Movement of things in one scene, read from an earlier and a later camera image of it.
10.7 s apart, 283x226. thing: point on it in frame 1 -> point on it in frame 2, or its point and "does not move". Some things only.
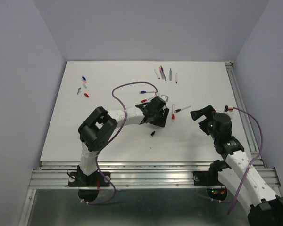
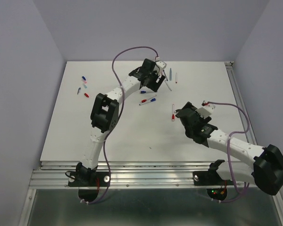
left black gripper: [161, 122] -> [154, 86]
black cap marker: [152, 134] -> [168, 85]
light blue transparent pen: [170, 75] does not move
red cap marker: [173, 115] does not move
